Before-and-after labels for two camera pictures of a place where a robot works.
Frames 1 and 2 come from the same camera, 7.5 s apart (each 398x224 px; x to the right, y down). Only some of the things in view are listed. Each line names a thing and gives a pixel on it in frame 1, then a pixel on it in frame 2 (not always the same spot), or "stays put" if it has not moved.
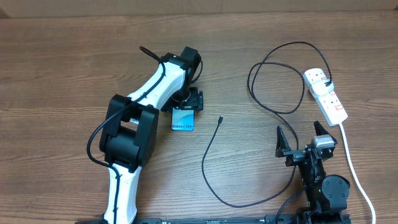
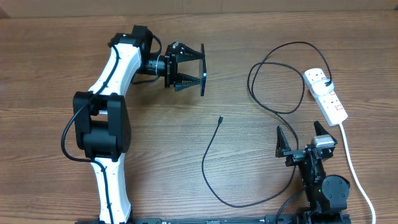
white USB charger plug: x=320 y=88 stays put
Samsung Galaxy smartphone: x=183 y=120 → x=204 y=71
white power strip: x=329 y=105 stays put
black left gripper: x=195 y=101 → x=171 y=66
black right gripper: x=293 y=155 stays put
